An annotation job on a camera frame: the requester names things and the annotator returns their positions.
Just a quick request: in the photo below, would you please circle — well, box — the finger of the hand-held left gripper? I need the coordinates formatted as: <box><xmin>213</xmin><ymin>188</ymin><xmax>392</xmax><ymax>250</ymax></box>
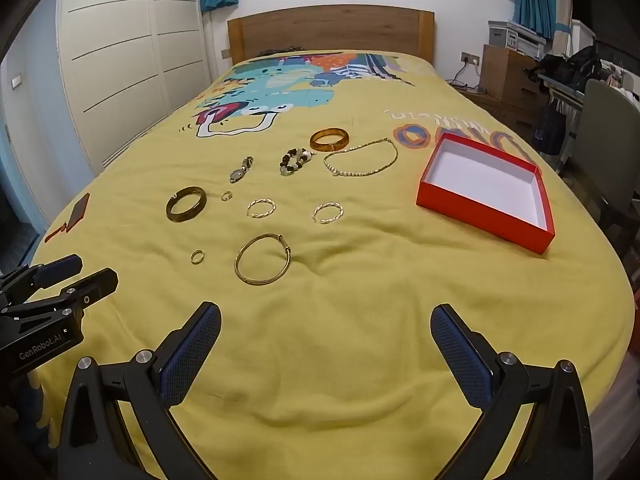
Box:
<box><xmin>0</xmin><ymin>254</ymin><xmax>84</xmax><ymax>295</ymax></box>
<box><xmin>0</xmin><ymin>268</ymin><xmax>119</xmax><ymax>332</ymax></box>

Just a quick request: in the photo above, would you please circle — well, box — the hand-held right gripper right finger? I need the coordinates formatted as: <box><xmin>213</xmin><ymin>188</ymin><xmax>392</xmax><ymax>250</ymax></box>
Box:
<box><xmin>430</xmin><ymin>304</ymin><xmax>596</xmax><ymax>480</ymax></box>

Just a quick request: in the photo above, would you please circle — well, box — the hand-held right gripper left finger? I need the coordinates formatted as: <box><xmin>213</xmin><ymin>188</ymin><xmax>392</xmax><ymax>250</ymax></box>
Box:
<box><xmin>59</xmin><ymin>301</ymin><xmax>222</xmax><ymax>480</ymax></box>

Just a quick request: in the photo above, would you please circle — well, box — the dark brown bangle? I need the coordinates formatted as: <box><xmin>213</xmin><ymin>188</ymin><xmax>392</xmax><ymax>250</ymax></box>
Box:
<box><xmin>166</xmin><ymin>186</ymin><xmax>208</xmax><ymax>223</ymax></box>

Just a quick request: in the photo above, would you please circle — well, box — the thin gold bangle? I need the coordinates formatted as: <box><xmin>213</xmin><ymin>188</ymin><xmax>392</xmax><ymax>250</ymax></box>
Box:
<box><xmin>234</xmin><ymin>233</ymin><xmax>293</xmax><ymax>287</ymax></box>

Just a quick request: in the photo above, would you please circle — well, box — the twisted hoop bracelet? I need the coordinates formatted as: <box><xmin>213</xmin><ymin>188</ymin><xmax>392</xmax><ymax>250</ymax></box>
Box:
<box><xmin>246</xmin><ymin>198</ymin><xmax>276</xmax><ymax>219</ymax></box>
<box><xmin>312</xmin><ymin>202</ymin><xmax>344</xmax><ymax>225</ymax></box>

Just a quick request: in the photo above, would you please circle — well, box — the red cardboard box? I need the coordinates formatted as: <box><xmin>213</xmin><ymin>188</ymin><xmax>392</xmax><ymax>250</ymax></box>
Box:
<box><xmin>416</xmin><ymin>132</ymin><xmax>557</xmax><ymax>255</ymax></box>

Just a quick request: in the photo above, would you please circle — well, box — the silver wristwatch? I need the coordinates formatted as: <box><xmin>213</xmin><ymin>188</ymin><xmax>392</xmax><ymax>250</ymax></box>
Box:
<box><xmin>229</xmin><ymin>156</ymin><xmax>254</xmax><ymax>184</ymax></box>

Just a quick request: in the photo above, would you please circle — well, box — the beaded bracelet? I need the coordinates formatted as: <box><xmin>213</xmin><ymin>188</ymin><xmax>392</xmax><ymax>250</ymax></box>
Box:
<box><xmin>278</xmin><ymin>147</ymin><xmax>317</xmax><ymax>177</ymax></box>

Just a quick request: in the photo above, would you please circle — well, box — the red flat object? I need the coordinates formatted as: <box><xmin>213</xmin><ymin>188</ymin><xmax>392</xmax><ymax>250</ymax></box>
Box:
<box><xmin>44</xmin><ymin>192</ymin><xmax>91</xmax><ymax>243</ymax></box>

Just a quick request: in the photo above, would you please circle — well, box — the yellow printed blanket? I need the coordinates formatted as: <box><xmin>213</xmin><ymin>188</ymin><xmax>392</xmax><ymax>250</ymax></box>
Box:
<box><xmin>30</xmin><ymin>50</ymin><xmax>636</xmax><ymax>480</ymax></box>

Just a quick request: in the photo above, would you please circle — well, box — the white wardrobe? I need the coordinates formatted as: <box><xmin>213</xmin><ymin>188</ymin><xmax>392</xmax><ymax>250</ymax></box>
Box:
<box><xmin>50</xmin><ymin>0</ymin><xmax>213</xmax><ymax>171</ymax></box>

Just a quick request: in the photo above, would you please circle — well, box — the navy hanging bag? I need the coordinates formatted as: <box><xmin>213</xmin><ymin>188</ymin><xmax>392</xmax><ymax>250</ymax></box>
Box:
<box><xmin>532</xmin><ymin>105</ymin><xmax>568</xmax><ymax>156</ymax></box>

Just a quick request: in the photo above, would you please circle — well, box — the amber bangle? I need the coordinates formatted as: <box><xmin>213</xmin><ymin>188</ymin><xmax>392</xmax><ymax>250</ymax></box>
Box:
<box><xmin>309</xmin><ymin>128</ymin><xmax>350</xmax><ymax>152</ymax></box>

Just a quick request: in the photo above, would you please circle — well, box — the grey green chair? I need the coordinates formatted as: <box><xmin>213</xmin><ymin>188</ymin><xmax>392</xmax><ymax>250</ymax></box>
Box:
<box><xmin>565</xmin><ymin>79</ymin><xmax>640</xmax><ymax>241</ymax></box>

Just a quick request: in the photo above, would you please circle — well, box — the wooden bedside cabinet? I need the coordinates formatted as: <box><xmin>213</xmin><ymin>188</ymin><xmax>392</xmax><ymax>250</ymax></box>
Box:
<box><xmin>481</xmin><ymin>44</ymin><xmax>541</xmax><ymax>103</ymax></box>

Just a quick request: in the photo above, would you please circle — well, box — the white desk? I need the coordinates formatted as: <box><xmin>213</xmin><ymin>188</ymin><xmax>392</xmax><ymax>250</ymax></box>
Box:
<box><xmin>537</xmin><ymin>70</ymin><xmax>586</xmax><ymax>106</ymax></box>

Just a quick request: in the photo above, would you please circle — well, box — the black bag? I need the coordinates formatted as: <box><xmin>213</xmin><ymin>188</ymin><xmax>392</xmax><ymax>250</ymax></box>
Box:
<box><xmin>540</xmin><ymin>47</ymin><xmax>603</xmax><ymax>93</ymax></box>

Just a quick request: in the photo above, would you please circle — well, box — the white grey printer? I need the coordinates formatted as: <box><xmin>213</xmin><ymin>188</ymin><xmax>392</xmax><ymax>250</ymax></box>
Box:
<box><xmin>487</xmin><ymin>20</ymin><xmax>548</xmax><ymax>58</ymax></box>

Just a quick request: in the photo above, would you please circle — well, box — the wooden headboard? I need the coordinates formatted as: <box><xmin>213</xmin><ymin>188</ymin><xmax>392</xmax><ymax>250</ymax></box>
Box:
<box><xmin>227</xmin><ymin>5</ymin><xmax>436</xmax><ymax>67</ymax></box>

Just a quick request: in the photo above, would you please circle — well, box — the silver chain necklace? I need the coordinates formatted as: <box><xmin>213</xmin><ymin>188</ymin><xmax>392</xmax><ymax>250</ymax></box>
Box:
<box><xmin>322</xmin><ymin>137</ymin><xmax>399</xmax><ymax>178</ymax></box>

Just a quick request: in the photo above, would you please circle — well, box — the black power cable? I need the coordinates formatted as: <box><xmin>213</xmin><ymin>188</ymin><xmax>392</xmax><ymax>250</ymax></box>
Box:
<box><xmin>446</xmin><ymin>62</ymin><xmax>481</xmax><ymax>93</ymax></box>

